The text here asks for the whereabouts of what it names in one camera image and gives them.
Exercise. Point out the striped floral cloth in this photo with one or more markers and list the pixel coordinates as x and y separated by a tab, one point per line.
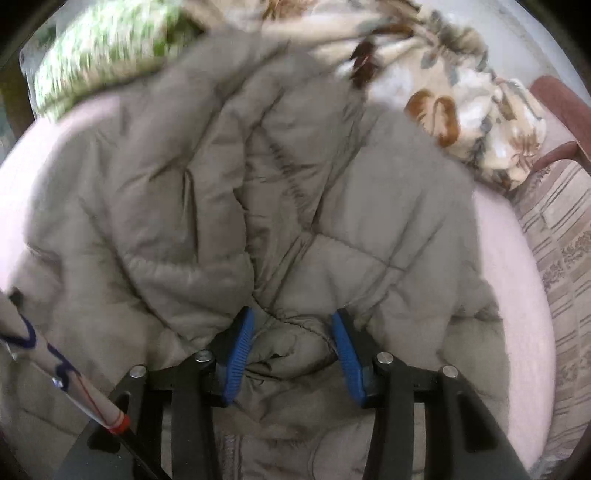
568	258

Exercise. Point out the bed with pink sheet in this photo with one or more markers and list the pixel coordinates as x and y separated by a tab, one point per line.
508	277

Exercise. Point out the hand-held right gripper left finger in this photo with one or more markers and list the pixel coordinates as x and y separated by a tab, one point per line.
238	355

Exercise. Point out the olive hooded padded jacket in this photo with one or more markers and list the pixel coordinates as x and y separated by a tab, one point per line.
184	184

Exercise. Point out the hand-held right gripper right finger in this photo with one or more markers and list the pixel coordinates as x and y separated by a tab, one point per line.
351	360

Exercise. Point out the green patterned pillow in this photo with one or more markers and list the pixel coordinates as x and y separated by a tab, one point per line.
101	50

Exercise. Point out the maroon chair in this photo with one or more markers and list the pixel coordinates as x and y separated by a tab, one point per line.
554	92

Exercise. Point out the beige floral blanket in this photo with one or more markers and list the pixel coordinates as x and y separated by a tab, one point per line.
461	92

